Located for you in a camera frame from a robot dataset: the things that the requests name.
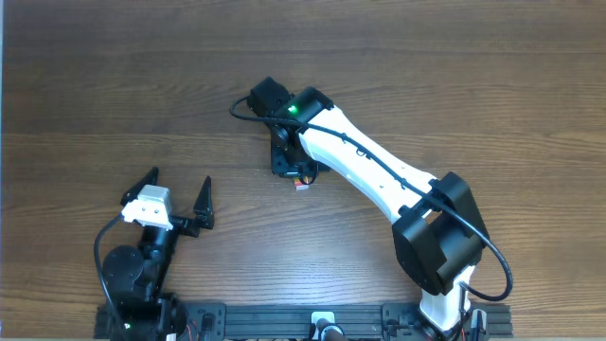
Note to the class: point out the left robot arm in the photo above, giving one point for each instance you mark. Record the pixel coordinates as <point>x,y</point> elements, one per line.
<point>123,272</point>

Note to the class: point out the mounting rail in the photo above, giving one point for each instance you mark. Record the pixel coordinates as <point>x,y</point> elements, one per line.
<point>274,322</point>

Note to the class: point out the white cube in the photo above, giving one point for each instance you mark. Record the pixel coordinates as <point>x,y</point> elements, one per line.
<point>303,188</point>

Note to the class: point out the red cube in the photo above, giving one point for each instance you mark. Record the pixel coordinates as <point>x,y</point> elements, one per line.
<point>298,183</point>

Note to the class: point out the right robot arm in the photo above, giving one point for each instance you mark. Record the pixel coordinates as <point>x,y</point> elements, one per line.
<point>369,170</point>

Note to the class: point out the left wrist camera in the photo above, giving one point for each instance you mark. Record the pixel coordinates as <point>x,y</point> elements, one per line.
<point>149,208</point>

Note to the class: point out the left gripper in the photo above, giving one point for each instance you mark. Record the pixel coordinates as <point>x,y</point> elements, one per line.
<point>185,226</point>

